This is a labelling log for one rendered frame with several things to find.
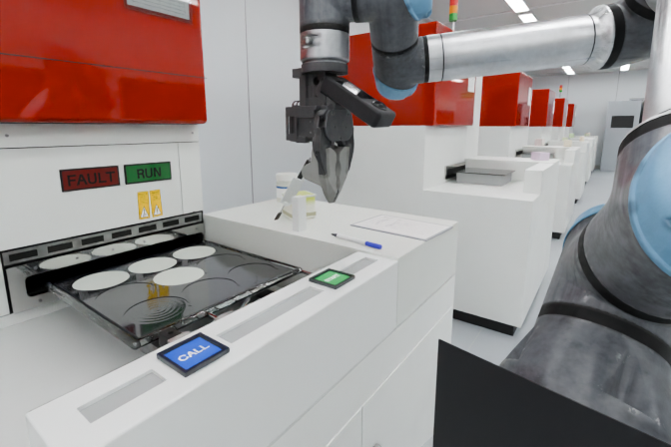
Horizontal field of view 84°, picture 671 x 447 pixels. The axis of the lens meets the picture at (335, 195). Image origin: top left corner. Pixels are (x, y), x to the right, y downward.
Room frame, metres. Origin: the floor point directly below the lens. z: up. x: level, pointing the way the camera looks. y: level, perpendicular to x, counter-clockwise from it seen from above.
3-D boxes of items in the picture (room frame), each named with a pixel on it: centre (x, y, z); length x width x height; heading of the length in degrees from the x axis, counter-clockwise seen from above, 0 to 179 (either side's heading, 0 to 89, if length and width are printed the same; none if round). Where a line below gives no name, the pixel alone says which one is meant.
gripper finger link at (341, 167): (0.61, 0.01, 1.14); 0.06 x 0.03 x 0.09; 54
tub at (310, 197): (1.01, 0.10, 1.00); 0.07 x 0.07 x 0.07; 28
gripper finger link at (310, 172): (0.59, 0.03, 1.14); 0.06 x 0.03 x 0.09; 54
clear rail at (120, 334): (0.61, 0.44, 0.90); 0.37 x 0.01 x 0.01; 54
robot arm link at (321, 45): (0.60, 0.02, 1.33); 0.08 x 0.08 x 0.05
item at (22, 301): (0.87, 0.51, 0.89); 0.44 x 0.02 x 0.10; 144
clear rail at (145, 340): (0.65, 0.19, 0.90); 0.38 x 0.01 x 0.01; 144
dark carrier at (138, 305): (0.76, 0.33, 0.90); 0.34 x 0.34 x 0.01; 54
